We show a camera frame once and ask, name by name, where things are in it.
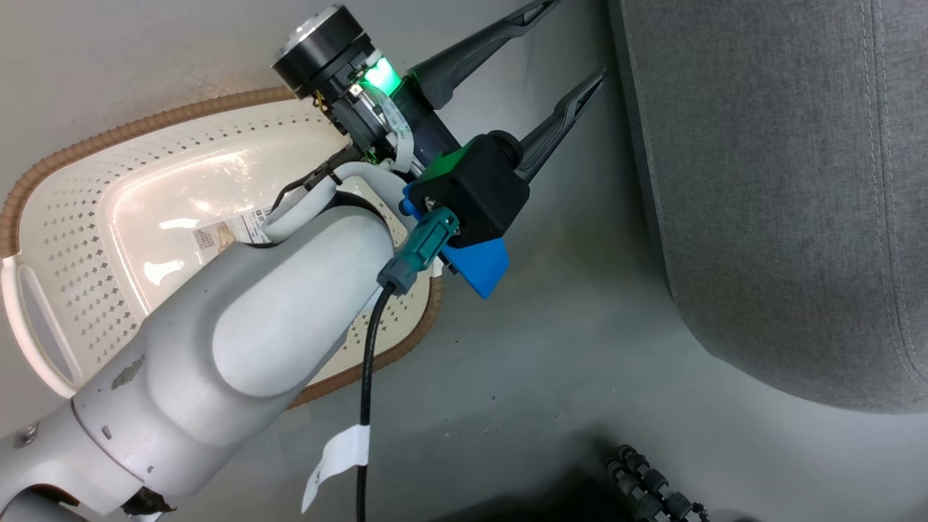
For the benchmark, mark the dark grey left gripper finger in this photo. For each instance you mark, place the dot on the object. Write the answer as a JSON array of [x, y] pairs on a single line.
[[558, 127]]

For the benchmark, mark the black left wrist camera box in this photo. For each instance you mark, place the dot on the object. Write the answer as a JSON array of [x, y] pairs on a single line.
[[482, 192]]

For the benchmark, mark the cream perforated laundry basket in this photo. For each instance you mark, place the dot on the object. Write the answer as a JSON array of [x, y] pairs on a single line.
[[109, 239]]

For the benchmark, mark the printed basket label sticker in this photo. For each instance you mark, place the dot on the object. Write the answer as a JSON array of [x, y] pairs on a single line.
[[225, 233]]

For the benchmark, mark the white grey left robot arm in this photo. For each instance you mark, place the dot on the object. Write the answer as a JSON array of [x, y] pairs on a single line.
[[239, 348]]

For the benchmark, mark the blue left camera mount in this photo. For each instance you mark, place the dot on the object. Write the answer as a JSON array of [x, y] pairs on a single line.
[[478, 264]]

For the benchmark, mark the grey fabric sofa seat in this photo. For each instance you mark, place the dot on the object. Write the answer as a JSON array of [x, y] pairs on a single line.
[[783, 181]]

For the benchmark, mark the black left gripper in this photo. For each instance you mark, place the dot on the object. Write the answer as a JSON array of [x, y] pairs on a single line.
[[326, 54]]

